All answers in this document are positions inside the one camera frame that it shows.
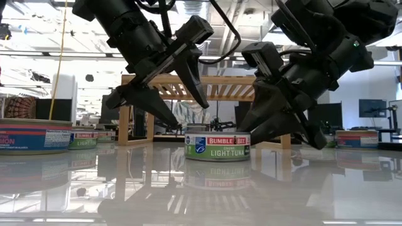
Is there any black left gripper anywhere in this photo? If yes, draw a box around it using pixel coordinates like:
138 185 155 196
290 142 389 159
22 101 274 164
105 14 215 129

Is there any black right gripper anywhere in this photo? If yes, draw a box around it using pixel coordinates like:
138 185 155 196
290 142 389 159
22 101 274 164
237 41 339 151

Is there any Bumble Bee tuna can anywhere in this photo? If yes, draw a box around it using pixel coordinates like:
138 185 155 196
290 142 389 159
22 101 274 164
96 130 117 144
325 134 339 149
184 131 251 163
68 129 99 151

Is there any wooden slatted shelf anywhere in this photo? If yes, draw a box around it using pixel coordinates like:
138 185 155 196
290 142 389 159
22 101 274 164
118 74 291 150

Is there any black upright panel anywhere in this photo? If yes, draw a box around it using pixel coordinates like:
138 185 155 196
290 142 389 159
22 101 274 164
234 100 254 130

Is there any light patterned garment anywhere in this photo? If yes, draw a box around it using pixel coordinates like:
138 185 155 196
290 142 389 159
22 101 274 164
172 100 212 126

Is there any black monitor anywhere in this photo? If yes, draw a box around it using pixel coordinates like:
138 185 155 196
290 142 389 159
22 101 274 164
99 94 148 139
35 99 73 122
315 102 343 129

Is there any long ceiling light bar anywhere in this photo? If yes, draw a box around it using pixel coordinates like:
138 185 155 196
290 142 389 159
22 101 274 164
92 52 255 62

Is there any red patterned tapestry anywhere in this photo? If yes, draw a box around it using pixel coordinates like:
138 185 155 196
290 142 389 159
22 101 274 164
3 95 37 119

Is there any black ceiling device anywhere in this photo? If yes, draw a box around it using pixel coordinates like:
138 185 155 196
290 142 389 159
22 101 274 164
0 22 13 41

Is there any black left camera cable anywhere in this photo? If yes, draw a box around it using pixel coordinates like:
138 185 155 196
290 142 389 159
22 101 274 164
197 0 242 66

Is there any silver ventilation duct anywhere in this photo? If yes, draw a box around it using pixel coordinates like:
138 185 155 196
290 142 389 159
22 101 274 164
182 0 211 76

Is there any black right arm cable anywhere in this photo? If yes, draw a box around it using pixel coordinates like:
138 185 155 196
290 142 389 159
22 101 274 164
274 0 320 59

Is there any blue wall screen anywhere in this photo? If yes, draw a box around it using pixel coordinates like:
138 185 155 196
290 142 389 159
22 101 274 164
359 99 388 119

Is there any yellow cable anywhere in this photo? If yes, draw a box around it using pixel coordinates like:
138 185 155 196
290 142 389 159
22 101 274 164
48 0 68 121

